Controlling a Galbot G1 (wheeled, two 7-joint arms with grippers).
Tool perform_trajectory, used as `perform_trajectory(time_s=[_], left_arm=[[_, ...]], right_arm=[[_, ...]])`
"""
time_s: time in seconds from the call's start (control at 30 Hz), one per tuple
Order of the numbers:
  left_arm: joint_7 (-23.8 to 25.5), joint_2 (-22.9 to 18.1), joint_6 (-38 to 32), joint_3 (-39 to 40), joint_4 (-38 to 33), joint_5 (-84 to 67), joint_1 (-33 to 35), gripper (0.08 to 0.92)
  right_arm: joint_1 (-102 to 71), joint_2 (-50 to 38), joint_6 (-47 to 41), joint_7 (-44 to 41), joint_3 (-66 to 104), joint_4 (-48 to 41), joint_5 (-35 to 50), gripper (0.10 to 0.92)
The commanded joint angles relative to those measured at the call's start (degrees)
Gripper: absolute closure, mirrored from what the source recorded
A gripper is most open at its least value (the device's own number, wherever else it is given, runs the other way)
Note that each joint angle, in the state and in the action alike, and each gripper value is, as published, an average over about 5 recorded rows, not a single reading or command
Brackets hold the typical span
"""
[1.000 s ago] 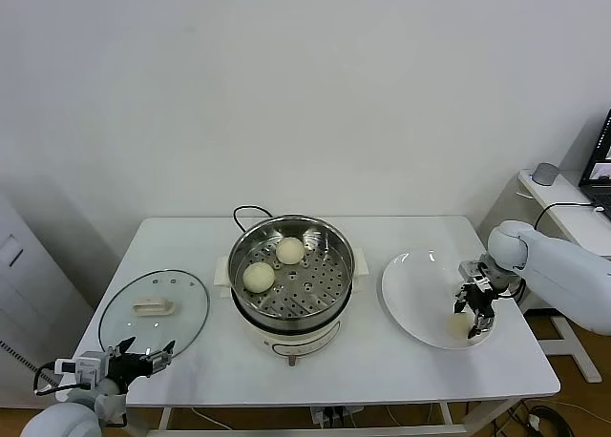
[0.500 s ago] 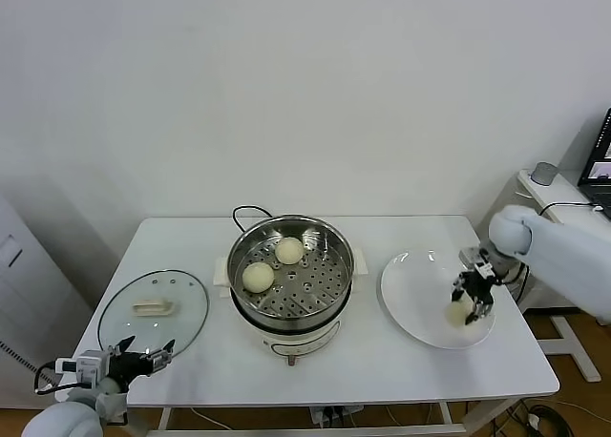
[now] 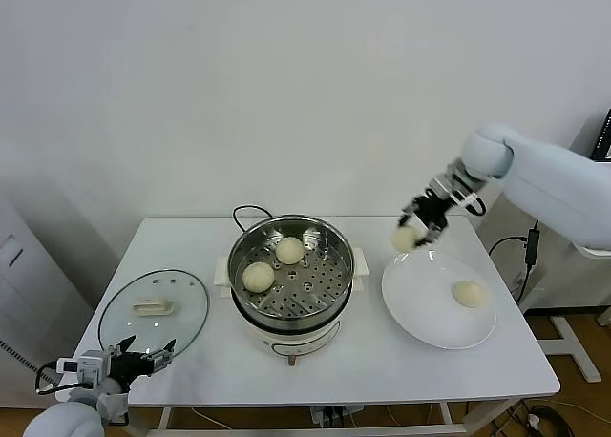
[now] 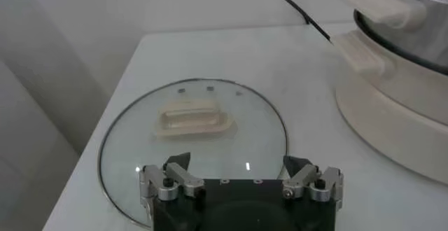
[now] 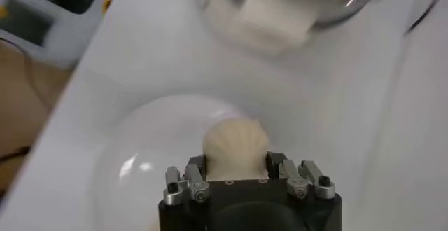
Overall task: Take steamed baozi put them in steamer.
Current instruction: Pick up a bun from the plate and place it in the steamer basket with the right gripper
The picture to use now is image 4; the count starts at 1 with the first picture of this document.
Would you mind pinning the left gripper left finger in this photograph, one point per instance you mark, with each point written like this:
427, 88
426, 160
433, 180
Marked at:
182, 180

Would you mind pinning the round glass pot lid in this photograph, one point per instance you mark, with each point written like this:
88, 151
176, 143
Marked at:
245, 148

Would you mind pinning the white electric cooker base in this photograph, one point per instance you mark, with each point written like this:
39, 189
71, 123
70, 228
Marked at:
402, 131

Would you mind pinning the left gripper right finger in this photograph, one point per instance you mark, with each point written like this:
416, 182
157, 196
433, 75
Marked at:
304, 181

